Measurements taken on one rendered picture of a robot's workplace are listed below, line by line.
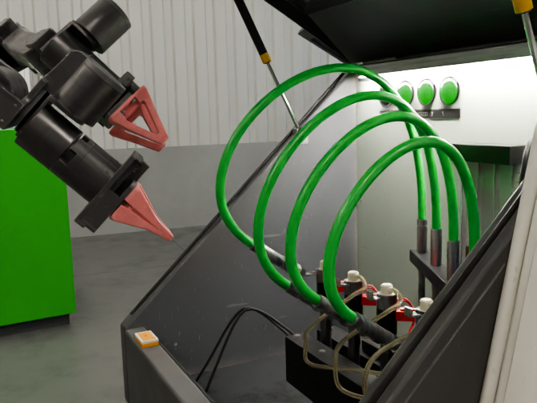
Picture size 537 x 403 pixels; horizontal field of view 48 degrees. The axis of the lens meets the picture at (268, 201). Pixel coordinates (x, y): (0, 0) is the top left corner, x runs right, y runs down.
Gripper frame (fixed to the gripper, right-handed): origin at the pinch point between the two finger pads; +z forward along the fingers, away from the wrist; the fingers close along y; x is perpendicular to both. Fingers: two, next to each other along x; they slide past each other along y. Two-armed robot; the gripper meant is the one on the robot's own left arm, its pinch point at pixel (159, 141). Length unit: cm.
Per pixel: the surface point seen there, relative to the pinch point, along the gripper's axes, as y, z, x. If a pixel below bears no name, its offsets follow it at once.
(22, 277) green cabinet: 326, -32, 57
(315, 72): -1.9, 9.7, -23.7
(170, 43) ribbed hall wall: 612, -126, -225
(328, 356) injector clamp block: 3.1, 40.4, 6.3
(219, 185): -1.0, 10.5, -0.9
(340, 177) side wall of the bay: 38, 30, -29
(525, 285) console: -31, 40, -9
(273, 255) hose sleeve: 3.0, 23.9, 0.5
